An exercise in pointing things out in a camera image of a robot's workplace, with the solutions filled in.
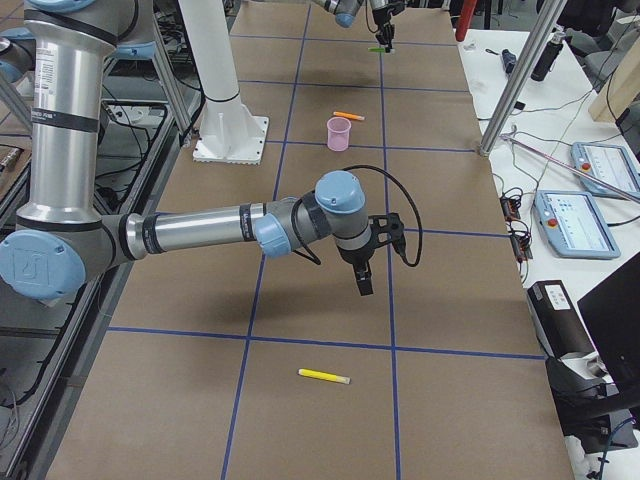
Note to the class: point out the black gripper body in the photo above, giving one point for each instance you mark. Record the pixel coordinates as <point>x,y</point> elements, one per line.
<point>381,20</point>
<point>356,259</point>

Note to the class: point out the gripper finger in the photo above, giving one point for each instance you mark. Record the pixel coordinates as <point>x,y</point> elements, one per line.
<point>360,274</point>
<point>388,37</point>
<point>381,37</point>
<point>369,280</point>

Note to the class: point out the orange highlighter pen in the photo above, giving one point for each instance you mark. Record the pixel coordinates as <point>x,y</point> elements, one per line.
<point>349,116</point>

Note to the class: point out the pink plastic pen holder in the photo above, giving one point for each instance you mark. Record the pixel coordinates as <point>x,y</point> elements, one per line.
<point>338,133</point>

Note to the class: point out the yellow highlighter pen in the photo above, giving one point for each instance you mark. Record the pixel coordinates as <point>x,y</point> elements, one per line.
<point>324,376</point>

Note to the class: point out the red cylinder bottle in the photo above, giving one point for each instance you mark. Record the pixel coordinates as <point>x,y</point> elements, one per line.
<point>464,20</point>

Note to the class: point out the folded blue umbrella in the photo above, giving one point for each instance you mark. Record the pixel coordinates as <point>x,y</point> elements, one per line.
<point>509,60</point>

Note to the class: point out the black water bottle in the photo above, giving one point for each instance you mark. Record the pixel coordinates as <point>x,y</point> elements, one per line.
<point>548,57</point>

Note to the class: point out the black cardboard box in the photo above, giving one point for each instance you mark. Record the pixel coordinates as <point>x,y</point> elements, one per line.
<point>558,326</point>

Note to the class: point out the near blue teach pendant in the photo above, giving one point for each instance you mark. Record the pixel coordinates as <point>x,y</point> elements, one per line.
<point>573,225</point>

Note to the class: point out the blue teach pendant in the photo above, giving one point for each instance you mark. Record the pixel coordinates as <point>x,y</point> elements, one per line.
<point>609,163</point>
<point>573,225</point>

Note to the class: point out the black computer monitor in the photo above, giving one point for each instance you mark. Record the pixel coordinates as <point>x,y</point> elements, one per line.
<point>610,312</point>

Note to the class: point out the far blue teach pendant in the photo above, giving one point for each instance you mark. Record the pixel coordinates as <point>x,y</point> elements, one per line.
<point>609,163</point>

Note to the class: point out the aluminium frame post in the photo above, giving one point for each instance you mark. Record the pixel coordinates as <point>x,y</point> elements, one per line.
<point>524,66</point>

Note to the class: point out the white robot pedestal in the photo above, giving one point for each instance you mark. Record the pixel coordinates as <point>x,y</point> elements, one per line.
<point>228,132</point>

